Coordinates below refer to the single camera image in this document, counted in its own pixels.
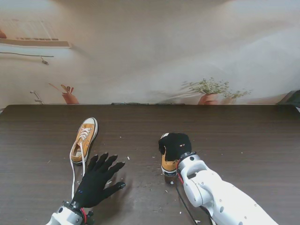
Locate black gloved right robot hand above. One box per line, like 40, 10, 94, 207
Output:
158, 132, 193, 162

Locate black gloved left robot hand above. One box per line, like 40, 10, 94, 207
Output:
71, 152, 127, 209

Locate orange sneaker with loose laces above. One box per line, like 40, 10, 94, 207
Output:
70, 127, 92, 200

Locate green plant in terracotta pot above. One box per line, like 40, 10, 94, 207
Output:
181, 77, 254, 105

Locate terracotta pot with wooden utensils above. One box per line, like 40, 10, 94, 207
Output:
48, 82, 80, 105

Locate metal tap fixture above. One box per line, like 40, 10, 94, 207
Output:
30, 90, 45, 105

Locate red and black arm cables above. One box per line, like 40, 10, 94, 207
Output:
79, 207, 94, 223
175, 160, 200, 225

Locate metal wall rail with hook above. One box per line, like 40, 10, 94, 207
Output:
0, 52, 54, 65

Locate wooden wall shelf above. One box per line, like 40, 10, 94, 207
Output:
0, 38, 73, 49

